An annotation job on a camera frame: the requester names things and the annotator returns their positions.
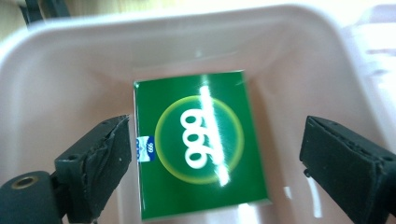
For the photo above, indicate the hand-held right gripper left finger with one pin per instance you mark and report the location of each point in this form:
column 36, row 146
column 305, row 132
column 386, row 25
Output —
column 96, row 168

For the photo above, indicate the pink storage box with lid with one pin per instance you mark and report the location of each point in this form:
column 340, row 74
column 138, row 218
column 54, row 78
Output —
column 77, row 77

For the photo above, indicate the small green box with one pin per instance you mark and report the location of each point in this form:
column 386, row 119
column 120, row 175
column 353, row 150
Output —
column 199, row 140

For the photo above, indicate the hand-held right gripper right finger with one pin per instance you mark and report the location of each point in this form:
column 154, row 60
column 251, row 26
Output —
column 348, row 168

